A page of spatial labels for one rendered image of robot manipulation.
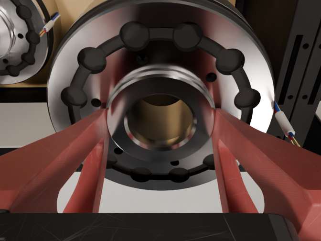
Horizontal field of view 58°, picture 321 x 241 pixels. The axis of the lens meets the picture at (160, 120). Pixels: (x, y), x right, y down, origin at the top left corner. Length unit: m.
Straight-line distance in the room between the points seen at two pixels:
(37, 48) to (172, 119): 0.15
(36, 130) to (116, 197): 0.40
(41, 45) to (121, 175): 0.14
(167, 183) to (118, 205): 0.50
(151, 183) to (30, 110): 0.16
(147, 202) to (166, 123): 0.50
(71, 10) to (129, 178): 0.17
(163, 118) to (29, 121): 0.15
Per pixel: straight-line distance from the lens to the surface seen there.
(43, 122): 0.27
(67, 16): 0.28
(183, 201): 0.64
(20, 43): 0.26
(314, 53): 0.18
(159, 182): 0.16
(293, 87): 0.19
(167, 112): 0.16
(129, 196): 0.63
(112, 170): 0.16
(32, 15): 0.25
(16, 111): 0.29
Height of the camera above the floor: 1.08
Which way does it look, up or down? 52 degrees down
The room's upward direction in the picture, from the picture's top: 178 degrees counter-clockwise
